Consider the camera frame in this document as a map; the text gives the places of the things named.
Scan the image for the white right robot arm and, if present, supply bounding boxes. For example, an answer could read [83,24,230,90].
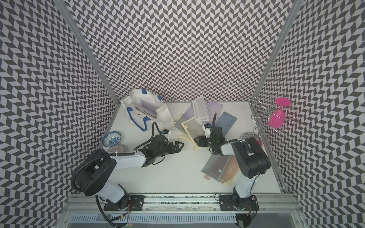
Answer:
[194,124,271,212]

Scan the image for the purple mesh pouch bottom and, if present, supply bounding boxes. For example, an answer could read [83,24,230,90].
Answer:
[133,100,158,118]

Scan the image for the white canvas bag blue handles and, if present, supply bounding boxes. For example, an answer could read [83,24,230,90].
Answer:
[121,89,175,132]

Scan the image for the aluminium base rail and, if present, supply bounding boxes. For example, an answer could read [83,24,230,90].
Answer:
[63,193,302,213]

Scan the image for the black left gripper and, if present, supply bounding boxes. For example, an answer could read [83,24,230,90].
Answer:
[155,141,184,159]

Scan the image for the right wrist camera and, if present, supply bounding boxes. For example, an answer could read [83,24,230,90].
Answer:
[203,123,212,138]

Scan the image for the lilac mesh pouch rear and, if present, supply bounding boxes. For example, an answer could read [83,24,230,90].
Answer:
[183,101,223,121]

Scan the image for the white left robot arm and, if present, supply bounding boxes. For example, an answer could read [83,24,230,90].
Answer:
[71,134,184,210]

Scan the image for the blue patterned ceramic bowl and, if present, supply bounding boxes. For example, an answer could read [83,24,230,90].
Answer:
[102,131,121,147]

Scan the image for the silver wire glass rack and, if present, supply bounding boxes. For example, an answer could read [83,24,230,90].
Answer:
[249,93,299,135]

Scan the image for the magenta plastic wine glass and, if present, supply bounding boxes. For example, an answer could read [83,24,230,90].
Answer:
[268,97,292,129]

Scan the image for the dark blue flat pouch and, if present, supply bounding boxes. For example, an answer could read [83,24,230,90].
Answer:
[216,112,237,136]

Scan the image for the white mesh pencil pouch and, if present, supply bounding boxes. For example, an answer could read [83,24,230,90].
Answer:
[192,97,209,122]

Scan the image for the grey mesh pouch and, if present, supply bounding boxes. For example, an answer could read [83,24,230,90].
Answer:
[175,114,189,133]
[202,155,232,183]

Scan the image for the pink glass dish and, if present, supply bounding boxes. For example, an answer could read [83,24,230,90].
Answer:
[107,145,125,154]

